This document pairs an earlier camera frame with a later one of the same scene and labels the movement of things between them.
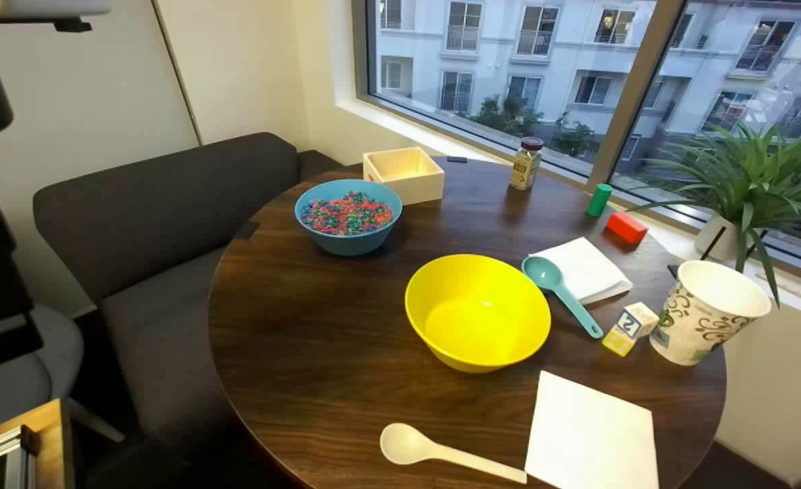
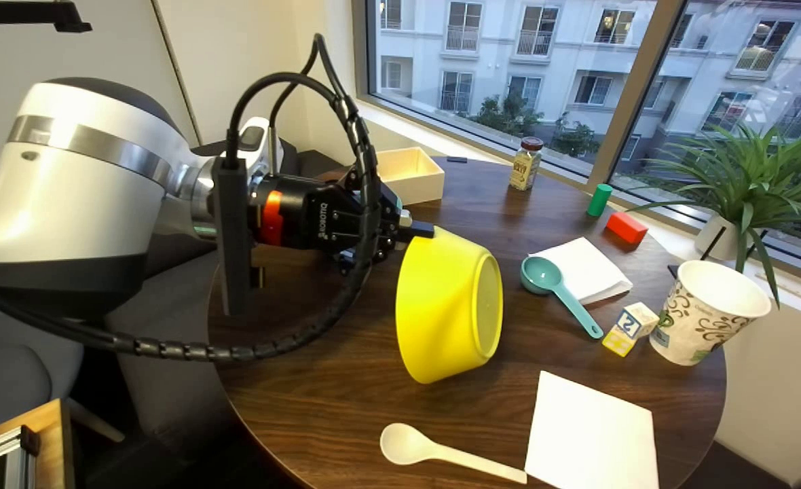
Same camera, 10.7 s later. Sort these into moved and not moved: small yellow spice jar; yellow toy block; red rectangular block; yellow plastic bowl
Moved: yellow plastic bowl
Not moved: yellow toy block; small yellow spice jar; red rectangular block
